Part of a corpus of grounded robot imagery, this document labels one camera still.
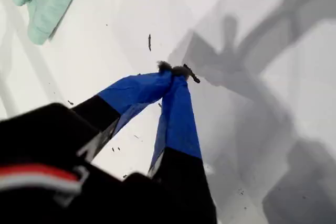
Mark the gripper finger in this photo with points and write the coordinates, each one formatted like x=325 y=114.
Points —
x=178 y=129
x=136 y=90

